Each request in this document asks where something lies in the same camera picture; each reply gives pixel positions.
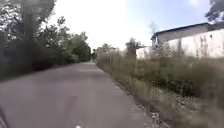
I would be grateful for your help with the white wall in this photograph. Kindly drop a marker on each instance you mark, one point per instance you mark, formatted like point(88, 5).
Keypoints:
point(200, 45)

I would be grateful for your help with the row of trees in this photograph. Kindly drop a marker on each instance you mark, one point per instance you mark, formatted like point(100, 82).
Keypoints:
point(36, 43)

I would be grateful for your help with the building with dark roof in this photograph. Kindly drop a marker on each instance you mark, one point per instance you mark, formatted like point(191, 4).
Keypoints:
point(181, 32)

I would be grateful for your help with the grey asphalt road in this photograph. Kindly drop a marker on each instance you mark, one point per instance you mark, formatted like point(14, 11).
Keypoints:
point(70, 96)

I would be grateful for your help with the robot's own part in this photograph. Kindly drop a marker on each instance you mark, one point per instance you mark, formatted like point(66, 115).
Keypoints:
point(78, 126)

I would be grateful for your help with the gravel strip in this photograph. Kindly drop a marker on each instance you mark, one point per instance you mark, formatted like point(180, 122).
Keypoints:
point(151, 115)

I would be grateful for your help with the tree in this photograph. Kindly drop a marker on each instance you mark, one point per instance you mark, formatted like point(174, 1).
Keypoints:
point(216, 10)

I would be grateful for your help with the overgrown weedy verge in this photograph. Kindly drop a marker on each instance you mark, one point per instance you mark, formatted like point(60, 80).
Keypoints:
point(166, 73)

